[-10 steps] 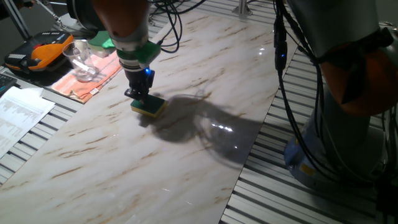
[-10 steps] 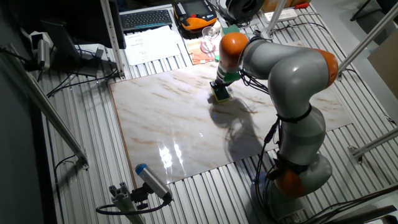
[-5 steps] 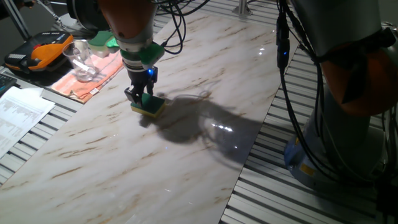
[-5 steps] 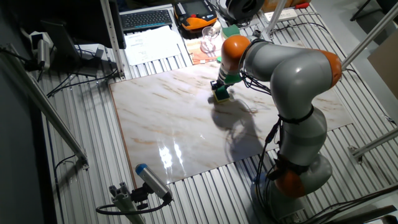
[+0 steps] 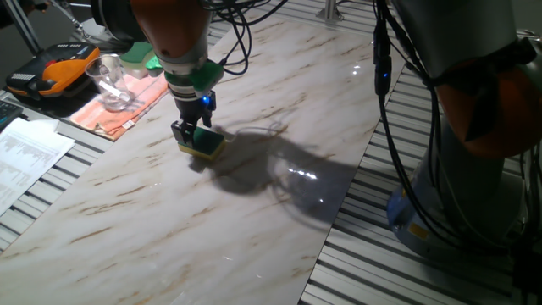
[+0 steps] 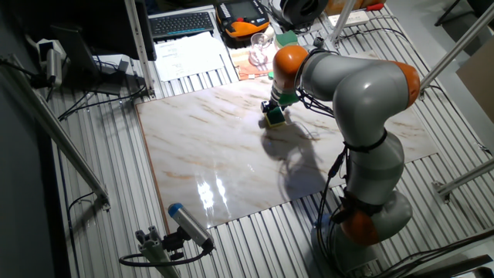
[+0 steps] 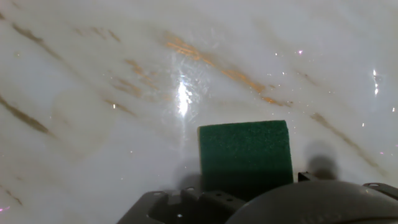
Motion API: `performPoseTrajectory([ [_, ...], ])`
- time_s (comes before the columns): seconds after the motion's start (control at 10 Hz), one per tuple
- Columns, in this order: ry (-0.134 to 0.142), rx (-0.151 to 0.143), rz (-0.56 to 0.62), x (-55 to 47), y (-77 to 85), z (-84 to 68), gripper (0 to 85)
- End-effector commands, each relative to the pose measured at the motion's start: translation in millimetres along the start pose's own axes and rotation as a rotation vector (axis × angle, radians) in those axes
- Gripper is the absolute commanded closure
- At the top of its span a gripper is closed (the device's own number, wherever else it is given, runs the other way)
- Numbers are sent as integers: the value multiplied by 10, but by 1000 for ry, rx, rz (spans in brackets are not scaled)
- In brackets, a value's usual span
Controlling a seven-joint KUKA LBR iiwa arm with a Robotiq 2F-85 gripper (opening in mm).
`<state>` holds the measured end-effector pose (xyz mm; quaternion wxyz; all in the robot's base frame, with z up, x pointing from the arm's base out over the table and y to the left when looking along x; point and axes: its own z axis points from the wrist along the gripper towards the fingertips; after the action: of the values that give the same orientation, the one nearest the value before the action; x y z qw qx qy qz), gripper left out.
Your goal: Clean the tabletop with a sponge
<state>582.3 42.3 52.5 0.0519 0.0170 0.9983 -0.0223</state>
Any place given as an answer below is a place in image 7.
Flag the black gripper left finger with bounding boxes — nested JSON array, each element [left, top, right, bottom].
[[116, 187, 247, 224]]

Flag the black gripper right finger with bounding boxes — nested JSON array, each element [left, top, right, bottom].
[[297, 171, 398, 201]]

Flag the green yellow sponge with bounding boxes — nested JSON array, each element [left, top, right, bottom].
[[197, 119, 294, 200]]

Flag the marble pattern board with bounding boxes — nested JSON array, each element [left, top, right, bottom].
[[0, 0, 398, 224]]

